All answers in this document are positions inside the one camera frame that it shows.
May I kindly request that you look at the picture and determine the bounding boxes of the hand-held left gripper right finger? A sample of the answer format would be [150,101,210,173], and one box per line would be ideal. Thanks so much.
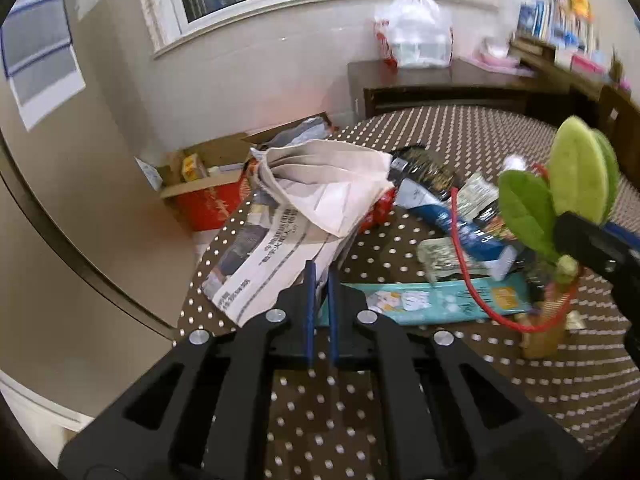
[327,266,589,480]

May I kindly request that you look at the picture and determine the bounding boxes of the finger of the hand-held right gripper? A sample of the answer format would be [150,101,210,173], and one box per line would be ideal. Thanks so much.
[552,212,640,287]

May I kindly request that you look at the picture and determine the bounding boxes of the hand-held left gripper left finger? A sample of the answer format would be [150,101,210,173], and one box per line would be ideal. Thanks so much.
[57,259,318,480]

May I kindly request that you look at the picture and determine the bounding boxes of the green leaf ornament red cord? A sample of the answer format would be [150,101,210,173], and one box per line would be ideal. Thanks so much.
[447,115,622,334]

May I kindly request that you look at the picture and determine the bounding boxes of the newspaper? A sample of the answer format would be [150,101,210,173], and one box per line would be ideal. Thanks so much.
[200,138,396,329]

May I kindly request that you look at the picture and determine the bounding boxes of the teal flat packet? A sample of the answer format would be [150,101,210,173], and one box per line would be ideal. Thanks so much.
[317,275,534,326]

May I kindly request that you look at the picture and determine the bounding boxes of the red snack packet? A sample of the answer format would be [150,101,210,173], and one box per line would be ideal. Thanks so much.
[357,187,397,234]

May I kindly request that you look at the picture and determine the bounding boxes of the clear plastic wrapper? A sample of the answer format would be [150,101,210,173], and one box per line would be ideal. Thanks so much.
[417,237,497,286]

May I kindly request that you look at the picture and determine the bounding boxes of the brown polka-dot tablecloth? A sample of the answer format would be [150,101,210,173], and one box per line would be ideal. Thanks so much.
[172,105,640,480]

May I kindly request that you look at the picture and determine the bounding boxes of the red cardboard box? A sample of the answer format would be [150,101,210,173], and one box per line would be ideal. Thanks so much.
[134,132,267,234]

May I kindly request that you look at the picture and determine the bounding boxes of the black gold-print packet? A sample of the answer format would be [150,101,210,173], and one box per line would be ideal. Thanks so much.
[387,145,464,201]

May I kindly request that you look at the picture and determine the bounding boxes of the grey plastic bag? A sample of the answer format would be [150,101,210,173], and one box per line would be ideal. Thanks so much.
[277,117,332,146]

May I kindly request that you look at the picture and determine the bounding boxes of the brown printed cardboard box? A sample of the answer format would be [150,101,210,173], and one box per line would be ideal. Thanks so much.
[240,112,334,149]

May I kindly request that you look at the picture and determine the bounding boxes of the small yellow box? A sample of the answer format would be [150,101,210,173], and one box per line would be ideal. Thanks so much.
[180,153,209,181]

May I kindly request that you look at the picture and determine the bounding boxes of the dark wooden side table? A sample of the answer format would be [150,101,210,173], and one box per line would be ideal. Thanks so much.
[347,57,572,122]

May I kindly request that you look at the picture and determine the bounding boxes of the row of books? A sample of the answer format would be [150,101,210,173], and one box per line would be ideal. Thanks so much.
[515,0,612,77]

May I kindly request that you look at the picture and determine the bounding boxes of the yellow duck toy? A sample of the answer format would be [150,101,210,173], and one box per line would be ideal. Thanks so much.
[567,0,594,24]

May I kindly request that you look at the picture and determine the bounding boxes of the gold double-door refrigerator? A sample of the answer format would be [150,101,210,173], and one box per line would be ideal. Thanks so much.
[0,0,212,422]

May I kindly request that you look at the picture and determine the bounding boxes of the white plastic bag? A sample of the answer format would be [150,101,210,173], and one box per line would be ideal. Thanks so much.
[374,0,454,69]

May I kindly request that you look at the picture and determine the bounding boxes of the white-bordered grey printed sheet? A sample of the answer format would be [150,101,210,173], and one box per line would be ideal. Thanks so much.
[9,47,86,132]

